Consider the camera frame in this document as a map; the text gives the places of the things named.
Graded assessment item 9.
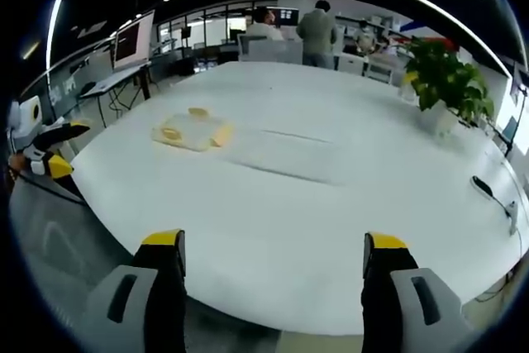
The dark background monitor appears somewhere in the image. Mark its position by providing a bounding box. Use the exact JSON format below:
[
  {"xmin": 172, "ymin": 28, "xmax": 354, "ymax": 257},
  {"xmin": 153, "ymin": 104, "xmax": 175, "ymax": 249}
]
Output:
[{"xmin": 277, "ymin": 7, "xmax": 300, "ymax": 27}]

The white cabinet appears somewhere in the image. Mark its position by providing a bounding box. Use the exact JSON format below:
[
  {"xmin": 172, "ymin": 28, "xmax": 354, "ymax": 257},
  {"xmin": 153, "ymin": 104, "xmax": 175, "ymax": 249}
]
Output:
[{"xmin": 337, "ymin": 54, "xmax": 365, "ymax": 78}]

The grey side desk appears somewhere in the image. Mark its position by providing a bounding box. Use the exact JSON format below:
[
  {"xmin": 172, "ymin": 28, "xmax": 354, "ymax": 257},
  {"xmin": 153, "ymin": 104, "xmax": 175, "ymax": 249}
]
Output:
[{"xmin": 79, "ymin": 61, "xmax": 153, "ymax": 127}]

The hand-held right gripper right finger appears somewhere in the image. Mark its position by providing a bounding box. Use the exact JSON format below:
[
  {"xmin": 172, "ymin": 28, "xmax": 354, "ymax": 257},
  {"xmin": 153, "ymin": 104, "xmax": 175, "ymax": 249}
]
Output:
[{"xmin": 360, "ymin": 231, "xmax": 485, "ymax": 353}]

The small glass vase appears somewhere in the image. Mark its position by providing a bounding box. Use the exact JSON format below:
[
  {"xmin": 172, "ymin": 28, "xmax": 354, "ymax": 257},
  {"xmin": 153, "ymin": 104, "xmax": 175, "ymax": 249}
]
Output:
[{"xmin": 398, "ymin": 71, "xmax": 419, "ymax": 103}]

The large white-framed monitor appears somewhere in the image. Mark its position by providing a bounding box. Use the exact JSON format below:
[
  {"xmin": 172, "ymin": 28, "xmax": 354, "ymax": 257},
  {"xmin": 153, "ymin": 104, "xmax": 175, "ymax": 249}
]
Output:
[{"xmin": 112, "ymin": 8, "xmax": 157, "ymax": 71}]

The person's left hand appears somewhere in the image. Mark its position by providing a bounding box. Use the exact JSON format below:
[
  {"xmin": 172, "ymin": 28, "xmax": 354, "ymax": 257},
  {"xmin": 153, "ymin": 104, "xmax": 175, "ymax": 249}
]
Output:
[{"xmin": 9, "ymin": 153, "xmax": 28, "ymax": 181}]

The green potted plant white pot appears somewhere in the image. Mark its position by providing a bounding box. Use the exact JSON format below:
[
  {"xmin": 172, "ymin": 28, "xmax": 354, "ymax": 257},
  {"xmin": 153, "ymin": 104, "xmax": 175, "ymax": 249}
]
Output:
[{"xmin": 403, "ymin": 36, "xmax": 496, "ymax": 136}]

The white desk partition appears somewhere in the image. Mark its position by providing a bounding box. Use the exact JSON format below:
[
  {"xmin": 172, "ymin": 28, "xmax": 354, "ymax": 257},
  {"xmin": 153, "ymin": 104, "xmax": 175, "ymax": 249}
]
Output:
[{"xmin": 237, "ymin": 33, "xmax": 304, "ymax": 64}]

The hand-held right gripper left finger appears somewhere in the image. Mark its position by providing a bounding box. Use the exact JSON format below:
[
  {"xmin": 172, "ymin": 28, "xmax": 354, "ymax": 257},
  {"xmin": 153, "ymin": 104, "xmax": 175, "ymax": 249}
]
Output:
[{"xmin": 80, "ymin": 227, "xmax": 188, "ymax": 353}]

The black desk microphone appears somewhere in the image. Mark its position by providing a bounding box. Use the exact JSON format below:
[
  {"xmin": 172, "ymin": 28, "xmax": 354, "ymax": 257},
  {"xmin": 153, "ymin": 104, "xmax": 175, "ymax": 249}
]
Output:
[{"xmin": 470, "ymin": 174, "xmax": 510, "ymax": 216}]

